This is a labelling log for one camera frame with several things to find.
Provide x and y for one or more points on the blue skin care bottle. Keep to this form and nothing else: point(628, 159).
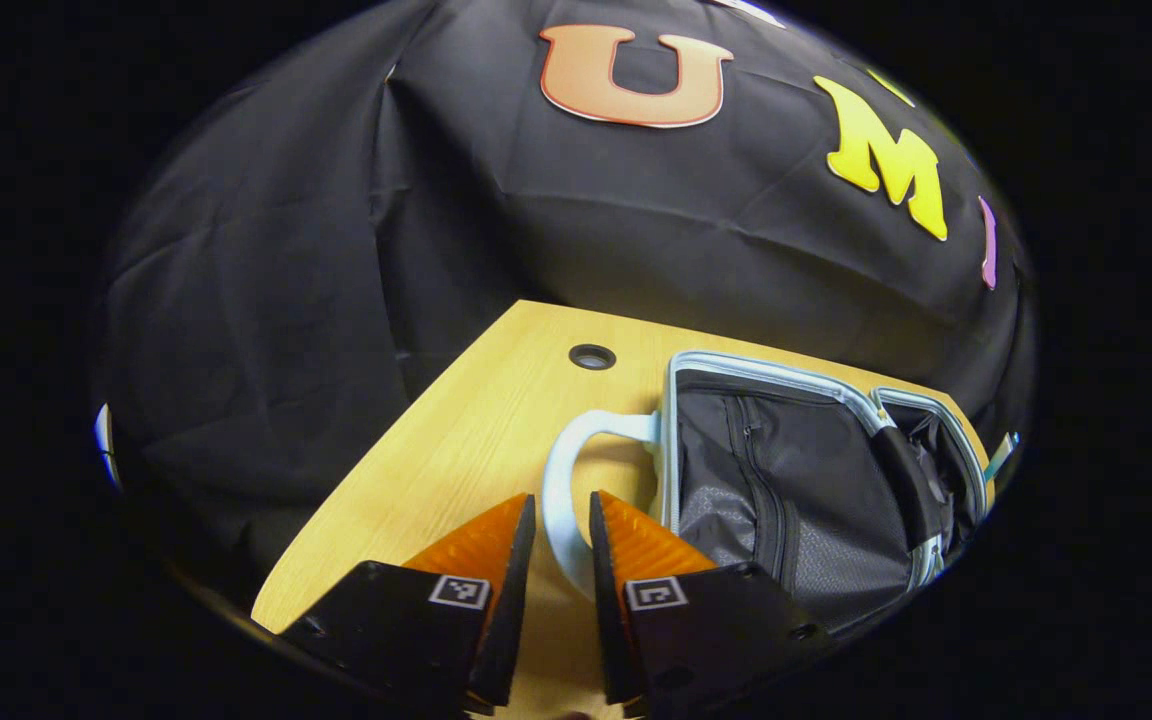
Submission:
point(1000, 456)

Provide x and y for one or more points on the black backdrop cloth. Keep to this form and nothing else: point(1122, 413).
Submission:
point(336, 250)

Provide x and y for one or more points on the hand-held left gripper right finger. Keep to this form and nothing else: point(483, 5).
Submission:
point(604, 620)

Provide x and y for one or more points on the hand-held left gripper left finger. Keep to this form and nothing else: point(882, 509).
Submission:
point(516, 600)

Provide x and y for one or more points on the light blue small suitcase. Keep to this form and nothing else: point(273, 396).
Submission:
point(786, 480)

